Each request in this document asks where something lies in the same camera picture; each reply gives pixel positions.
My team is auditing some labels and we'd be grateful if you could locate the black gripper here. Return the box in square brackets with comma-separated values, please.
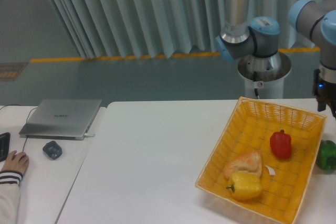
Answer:
[312, 69, 336, 118]

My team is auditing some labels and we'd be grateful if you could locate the cream sleeved forearm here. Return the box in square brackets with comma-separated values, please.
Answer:
[1, 170, 23, 223]

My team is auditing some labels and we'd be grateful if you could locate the golden puff pastry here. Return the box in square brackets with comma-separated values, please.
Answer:
[224, 149, 263, 180]

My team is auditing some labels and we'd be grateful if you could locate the yellow bell pepper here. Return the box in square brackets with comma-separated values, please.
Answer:
[226, 172, 263, 201]

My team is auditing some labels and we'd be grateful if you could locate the silver closed laptop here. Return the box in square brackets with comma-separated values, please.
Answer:
[19, 99, 101, 140]

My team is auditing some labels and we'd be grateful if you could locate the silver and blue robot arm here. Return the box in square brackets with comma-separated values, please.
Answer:
[215, 0, 335, 112]

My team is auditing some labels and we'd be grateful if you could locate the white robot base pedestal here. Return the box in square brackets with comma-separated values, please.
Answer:
[238, 52, 291, 99]

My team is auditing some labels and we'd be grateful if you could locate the thin mouse cable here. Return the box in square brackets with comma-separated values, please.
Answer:
[0, 104, 39, 153]

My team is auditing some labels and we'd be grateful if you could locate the yellow wicker basket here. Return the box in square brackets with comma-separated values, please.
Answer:
[195, 97, 327, 223]

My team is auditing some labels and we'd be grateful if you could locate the dark grey round gadget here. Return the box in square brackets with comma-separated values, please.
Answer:
[43, 141, 62, 160]

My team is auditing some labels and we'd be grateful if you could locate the green bell pepper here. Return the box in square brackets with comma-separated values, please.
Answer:
[316, 140, 335, 171]

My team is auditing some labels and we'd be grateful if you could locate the person's hand on mouse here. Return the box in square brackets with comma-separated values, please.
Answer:
[1, 151, 29, 176]

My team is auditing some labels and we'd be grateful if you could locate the small white paper scrap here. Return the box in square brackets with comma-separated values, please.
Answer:
[265, 165, 276, 176]

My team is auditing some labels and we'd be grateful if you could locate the pale green curtain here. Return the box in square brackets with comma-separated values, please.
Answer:
[34, 0, 326, 59]

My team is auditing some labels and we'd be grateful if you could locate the black keyboard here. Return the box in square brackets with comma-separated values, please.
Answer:
[0, 132, 11, 162]

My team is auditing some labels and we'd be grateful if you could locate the red bell pepper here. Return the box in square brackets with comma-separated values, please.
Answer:
[270, 130, 291, 159]

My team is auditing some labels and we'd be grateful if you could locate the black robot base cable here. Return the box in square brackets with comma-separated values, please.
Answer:
[253, 70, 260, 100]

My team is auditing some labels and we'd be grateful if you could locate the brown floor mat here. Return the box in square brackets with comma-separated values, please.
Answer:
[0, 62, 28, 81]

